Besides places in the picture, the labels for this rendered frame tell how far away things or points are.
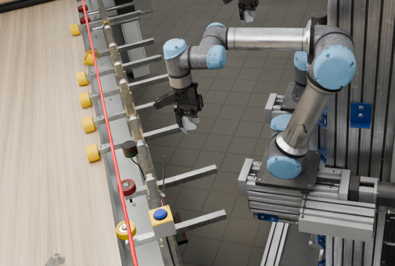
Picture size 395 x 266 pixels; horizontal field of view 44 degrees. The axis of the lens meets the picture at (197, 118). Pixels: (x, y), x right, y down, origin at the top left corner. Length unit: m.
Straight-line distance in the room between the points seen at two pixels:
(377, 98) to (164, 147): 2.26
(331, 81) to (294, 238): 1.47
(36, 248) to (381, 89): 1.46
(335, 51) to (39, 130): 1.78
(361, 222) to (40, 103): 1.93
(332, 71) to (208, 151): 2.34
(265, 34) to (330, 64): 0.26
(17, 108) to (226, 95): 1.92
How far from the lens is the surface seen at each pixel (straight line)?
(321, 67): 1.48
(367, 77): 1.85
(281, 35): 1.62
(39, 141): 2.71
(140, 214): 2.50
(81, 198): 2.27
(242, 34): 1.64
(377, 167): 2.11
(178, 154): 3.76
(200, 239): 3.14
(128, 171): 2.75
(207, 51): 1.55
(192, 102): 1.66
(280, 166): 1.72
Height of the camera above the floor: 2.38
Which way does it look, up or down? 36 degrees down
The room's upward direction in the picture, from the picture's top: 10 degrees counter-clockwise
